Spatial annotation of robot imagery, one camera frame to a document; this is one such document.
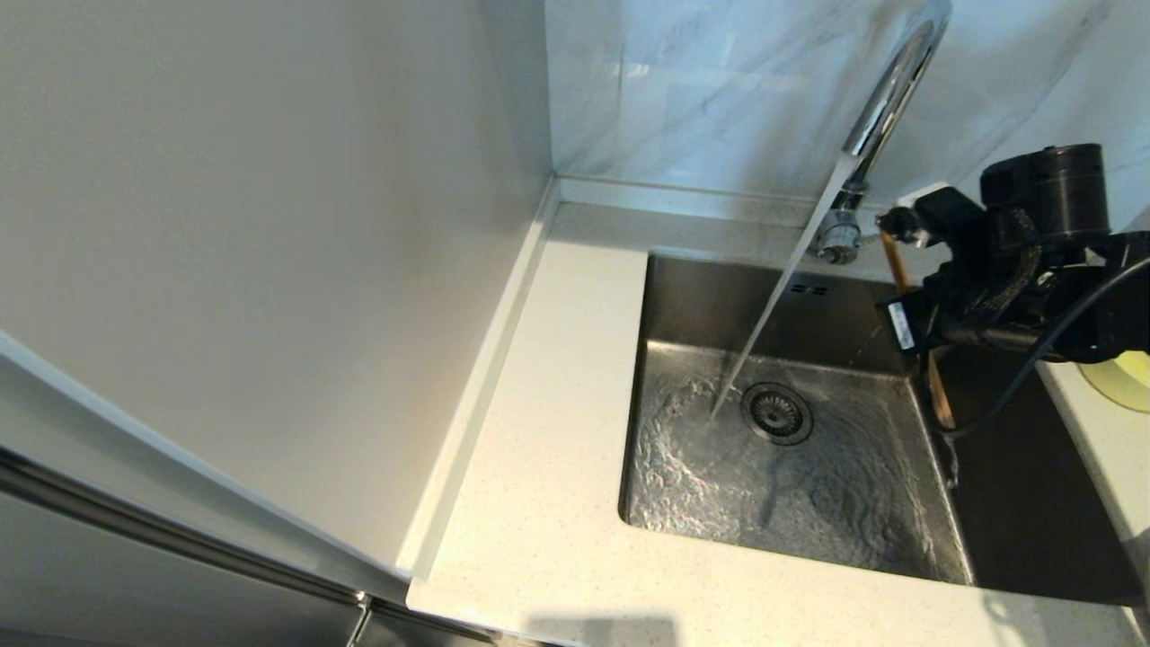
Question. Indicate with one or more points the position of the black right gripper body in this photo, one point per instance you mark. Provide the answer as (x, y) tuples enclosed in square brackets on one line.
[(934, 314)]

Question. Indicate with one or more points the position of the brown wooden chopstick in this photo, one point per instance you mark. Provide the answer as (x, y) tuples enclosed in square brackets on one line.
[(894, 261), (942, 395)]

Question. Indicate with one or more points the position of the yellow plastic cup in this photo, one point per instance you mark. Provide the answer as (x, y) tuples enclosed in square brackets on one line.
[(1127, 382)]

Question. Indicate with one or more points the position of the chrome gooseneck faucet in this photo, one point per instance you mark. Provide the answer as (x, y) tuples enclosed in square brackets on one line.
[(885, 108)]

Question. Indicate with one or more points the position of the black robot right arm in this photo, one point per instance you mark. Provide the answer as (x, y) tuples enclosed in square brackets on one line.
[(1051, 189)]

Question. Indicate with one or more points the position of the stainless steel sink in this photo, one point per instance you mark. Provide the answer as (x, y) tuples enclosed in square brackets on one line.
[(809, 503)]

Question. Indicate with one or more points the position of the round metal drain strainer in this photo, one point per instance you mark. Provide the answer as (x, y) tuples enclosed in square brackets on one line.
[(777, 413)]

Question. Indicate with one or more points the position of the stainless steel under-counter cabinet front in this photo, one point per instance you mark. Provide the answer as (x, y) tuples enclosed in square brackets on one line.
[(422, 629)]

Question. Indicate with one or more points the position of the white refrigerator side panel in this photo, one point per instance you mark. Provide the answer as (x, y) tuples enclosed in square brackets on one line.
[(269, 225)]

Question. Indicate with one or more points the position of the large stainless steel refrigerator door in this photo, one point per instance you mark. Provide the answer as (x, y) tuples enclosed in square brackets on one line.
[(135, 584)]

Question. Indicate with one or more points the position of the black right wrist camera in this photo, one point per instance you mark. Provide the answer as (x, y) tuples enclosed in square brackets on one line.
[(943, 216)]

